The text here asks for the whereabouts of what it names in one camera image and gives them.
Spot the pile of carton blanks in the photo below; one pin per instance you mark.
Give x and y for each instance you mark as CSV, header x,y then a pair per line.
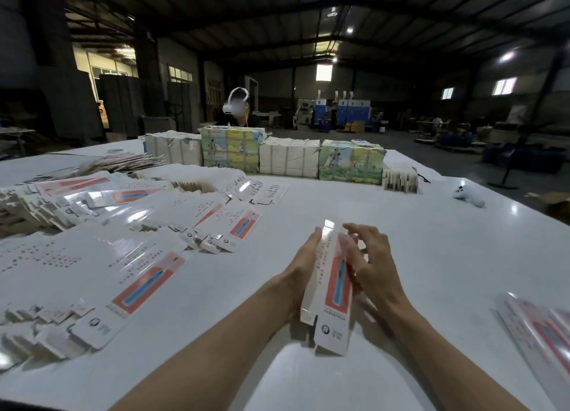
x,y
89,259

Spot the person's right hand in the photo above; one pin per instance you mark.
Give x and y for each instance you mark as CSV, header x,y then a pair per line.
x,y
378,273

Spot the blue machine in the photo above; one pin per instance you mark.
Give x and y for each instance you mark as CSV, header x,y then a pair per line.
x,y
352,114

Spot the green yellow carton bundle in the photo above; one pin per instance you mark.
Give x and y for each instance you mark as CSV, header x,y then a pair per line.
x,y
233,148

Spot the blue bins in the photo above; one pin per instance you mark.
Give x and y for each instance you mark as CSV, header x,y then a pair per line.
x,y
525,158

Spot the white headset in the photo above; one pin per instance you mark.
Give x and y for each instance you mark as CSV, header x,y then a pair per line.
x,y
237,106

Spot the grey crate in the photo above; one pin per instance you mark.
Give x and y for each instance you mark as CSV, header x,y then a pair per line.
x,y
158,125

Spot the person's left hand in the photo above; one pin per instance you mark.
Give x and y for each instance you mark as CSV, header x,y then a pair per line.
x,y
294,273

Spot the row of white cartons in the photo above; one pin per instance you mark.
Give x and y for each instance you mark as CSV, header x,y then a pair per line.
x,y
289,158
174,148

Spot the green printed carton bundle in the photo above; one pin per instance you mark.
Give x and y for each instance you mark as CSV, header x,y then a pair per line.
x,y
352,162

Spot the person's left forearm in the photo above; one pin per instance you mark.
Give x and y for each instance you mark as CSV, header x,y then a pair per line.
x,y
209,362

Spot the dark grey cabinet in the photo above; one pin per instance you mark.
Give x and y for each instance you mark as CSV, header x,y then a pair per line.
x,y
118,106

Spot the double wall window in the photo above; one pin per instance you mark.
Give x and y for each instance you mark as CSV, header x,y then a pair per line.
x,y
504,86

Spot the small white object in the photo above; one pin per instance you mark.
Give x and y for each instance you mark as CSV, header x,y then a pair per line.
x,y
468,195

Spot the person's right forearm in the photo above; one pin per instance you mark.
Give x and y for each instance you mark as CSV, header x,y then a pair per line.
x,y
454,366

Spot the small black tool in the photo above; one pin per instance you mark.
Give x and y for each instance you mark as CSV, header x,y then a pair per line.
x,y
420,175

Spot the open cardboard box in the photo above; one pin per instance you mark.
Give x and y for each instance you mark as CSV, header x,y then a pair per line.
x,y
554,206

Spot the square bright window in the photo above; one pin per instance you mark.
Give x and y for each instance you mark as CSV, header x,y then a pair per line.
x,y
324,72

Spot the small beige card stack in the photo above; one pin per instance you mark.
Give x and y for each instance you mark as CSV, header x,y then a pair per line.
x,y
401,182

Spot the black floor stand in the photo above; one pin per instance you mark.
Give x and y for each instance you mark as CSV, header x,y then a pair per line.
x,y
515,157

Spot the toothbrush carton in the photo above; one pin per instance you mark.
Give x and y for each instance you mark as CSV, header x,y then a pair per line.
x,y
331,322

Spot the pile of grey flat sheets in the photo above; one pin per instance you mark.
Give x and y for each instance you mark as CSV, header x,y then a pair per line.
x,y
98,166

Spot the small wall window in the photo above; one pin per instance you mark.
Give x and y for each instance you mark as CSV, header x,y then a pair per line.
x,y
447,94

